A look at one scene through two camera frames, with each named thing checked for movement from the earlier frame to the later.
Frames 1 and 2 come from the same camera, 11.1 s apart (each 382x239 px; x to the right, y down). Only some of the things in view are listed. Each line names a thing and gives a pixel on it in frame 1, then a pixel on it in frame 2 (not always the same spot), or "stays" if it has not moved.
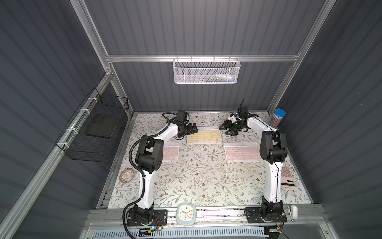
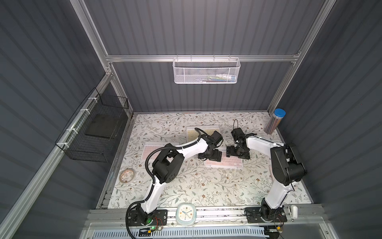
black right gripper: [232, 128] → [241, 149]
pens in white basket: [221, 77] stays
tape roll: [127, 175] stays
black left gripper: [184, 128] → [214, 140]
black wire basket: [91, 133] stays
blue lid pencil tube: [275, 120] stays
